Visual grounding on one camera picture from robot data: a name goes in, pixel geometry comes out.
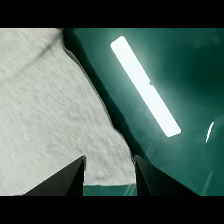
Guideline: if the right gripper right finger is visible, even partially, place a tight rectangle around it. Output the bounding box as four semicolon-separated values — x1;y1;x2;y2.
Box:
133;154;200;197

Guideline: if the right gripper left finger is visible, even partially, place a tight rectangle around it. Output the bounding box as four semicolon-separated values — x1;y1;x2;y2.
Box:
24;155;87;197

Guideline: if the grey garment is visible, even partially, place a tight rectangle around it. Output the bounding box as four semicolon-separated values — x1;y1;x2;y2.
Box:
0;27;137;197

